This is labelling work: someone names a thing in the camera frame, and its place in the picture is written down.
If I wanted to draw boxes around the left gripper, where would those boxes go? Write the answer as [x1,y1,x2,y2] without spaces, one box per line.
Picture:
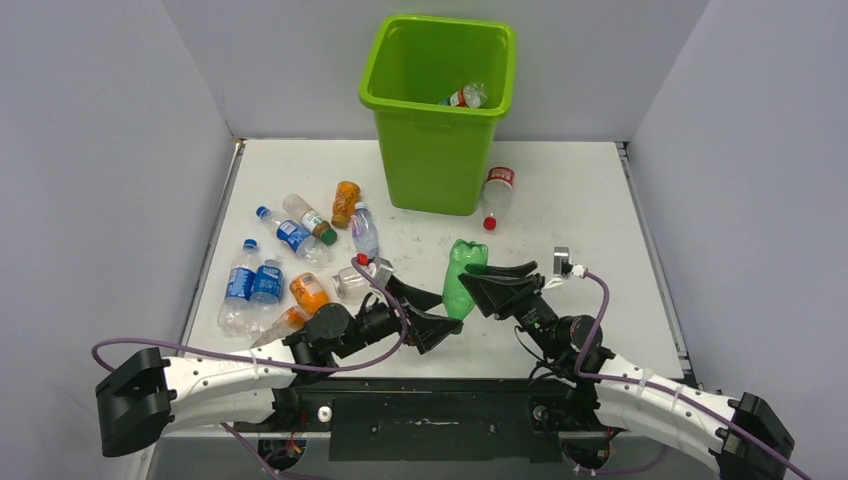
[333,273,460,359]

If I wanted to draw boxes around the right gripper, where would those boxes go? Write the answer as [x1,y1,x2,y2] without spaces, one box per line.
[459,261,564,359]

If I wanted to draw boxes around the green plastic bottle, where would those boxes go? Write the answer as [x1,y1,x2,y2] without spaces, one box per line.
[441,239,490,322]

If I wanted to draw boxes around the clear jar silver lid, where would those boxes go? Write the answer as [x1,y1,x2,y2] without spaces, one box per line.
[332,266,370,304]

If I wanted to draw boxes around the red label bottle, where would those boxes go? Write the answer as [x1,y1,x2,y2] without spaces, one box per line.
[439,82,488,109]
[481,166,515,232]

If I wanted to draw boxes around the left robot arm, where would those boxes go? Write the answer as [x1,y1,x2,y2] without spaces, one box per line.
[95,279,460,458]

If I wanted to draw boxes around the green plastic bin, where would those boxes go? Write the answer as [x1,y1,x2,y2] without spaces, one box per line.
[358,14,517,216]

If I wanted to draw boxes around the crushed purple label clear bottle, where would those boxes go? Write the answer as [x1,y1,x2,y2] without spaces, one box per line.
[351,202,379,259]

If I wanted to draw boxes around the small orange label bottle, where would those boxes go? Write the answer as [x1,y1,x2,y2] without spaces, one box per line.
[289,272,330,315]

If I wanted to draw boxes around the flat orange label bottle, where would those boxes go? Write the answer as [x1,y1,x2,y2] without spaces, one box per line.
[251,306,312,348]

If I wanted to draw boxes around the small orange juice bottle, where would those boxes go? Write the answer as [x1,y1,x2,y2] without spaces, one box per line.
[331,181,361,229]

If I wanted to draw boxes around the coffee bottle green cap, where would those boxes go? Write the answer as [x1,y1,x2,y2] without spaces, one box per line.
[282,194,338,246]

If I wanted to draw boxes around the blue label water bottle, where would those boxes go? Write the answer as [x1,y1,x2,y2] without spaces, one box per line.
[256,206,331,267]

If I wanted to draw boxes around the white cap blue label bottle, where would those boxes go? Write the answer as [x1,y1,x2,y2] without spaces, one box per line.
[246,255,284,339]

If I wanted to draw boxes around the blue cap water bottle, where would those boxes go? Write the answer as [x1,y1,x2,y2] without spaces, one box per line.
[217,238,260,336]

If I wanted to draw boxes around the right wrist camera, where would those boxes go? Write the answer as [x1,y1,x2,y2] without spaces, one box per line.
[543,247,588,290]

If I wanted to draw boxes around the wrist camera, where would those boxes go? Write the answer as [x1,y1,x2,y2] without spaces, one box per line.
[543,247,588,290]
[356,253,394,286]

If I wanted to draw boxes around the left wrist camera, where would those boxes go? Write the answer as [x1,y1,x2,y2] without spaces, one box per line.
[356,253,394,286]

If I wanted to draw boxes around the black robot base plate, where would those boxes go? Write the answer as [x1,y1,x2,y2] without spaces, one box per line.
[235,375,620,466]

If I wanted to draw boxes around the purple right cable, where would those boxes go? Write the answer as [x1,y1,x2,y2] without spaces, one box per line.
[563,268,813,480]

